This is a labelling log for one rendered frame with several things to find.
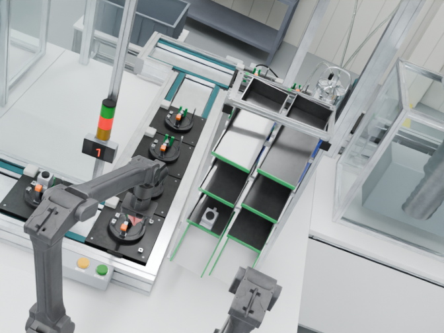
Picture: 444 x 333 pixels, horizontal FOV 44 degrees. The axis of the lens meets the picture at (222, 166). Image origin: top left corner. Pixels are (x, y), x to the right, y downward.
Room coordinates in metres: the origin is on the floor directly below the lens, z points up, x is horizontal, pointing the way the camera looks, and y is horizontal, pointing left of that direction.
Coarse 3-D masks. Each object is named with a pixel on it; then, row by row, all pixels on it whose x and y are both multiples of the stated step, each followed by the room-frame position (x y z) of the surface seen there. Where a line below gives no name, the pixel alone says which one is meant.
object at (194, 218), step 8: (200, 200) 1.39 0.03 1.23; (208, 200) 1.40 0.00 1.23; (216, 200) 1.41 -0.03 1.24; (192, 208) 1.34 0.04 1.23; (200, 208) 1.37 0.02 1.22; (224, 208) 1.39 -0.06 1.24; (232, 208) 1.40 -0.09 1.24; (192, 216) 1.33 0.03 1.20; (200, 216) 1.34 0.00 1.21; (224, 216) 1.37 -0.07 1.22; (192, 224) 1.30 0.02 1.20; (216, 224) 1.33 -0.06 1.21; (224, 224) 1.34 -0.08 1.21; (208, 232) 1.29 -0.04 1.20; (216, 232) 1.31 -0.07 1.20
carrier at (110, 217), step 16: (112, 208) 1.43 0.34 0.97; (96, 224) 1.33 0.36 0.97; (112, 224) 1.34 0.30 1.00; (128, 224) 1.35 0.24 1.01; (144, 224) 1.39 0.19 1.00; (160, 224) 1.45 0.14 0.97; (96, 240) 1.26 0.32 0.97; (112, 240) 1.29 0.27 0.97; (128, 240) 1.30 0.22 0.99; (144, 240) 1.34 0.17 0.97; (128, 256) 1.25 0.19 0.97; (144, 256) 1.27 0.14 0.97
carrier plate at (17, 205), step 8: (24, 176) 1.42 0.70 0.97; (16, 184) 1.36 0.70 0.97; (24, 184) 1.38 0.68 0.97; (64, 184) 1.46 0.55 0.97; (72, 184) 1.47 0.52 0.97; (16, 192) 1.33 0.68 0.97; (8, 200) 1.28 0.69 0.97; (16, 200) 1.29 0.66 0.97; (0, 208) 1.23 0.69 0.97; (8, 208) 1.25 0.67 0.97; (16, 208) 1.26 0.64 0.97; (24, 208) 1.27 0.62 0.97; (16, 216) 1.24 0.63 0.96; (24, 216) 1.24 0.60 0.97
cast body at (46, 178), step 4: (44, 172) 1.36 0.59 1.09; (48, 172) 1.37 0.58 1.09; (40, 176) 1.34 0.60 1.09; (44, 176) 1.34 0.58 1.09; (48, 176) 1.35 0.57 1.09; (52, 176) 1.37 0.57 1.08; (40, 180) 1.34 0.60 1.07; (44, 180) 1.34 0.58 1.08; (48, 180) 1.34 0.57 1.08; (52, 180) 1.38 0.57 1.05; (36, 184) 1.33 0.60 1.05; (44, 184) 1.34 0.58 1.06; (48, 184) 1.34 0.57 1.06; (52, 184) 1.38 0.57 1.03; (44, 188) 1.33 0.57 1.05
